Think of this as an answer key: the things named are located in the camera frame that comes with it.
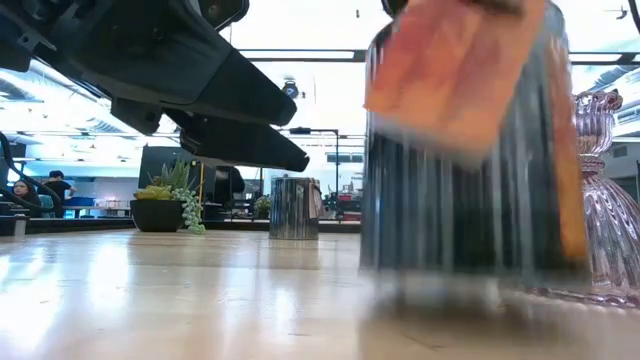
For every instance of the black planter with succulents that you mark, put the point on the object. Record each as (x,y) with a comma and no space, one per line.
(155,215)

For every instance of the glass jar candle orange label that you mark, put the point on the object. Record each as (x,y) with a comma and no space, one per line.
(450,210)

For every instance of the black table edge rail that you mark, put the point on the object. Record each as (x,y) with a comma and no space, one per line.
(75,226)

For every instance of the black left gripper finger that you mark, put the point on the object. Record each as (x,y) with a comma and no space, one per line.
(240,145)
(250,95)

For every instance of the person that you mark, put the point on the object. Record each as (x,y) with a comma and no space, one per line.
(22,192)
(59,190)

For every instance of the silver tin candle with lid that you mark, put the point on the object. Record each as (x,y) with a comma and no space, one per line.
(292,210)

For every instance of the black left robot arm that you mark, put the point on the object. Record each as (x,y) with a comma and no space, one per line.
(20,30)

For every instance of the pink glass candlestick holder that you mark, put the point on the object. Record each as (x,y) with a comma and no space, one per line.
(610,215)

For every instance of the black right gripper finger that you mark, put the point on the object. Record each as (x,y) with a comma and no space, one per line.
(495,5)

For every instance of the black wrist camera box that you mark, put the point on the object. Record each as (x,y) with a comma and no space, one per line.
(222,10)

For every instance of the black overhead camera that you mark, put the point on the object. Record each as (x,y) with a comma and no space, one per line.
(290,90)

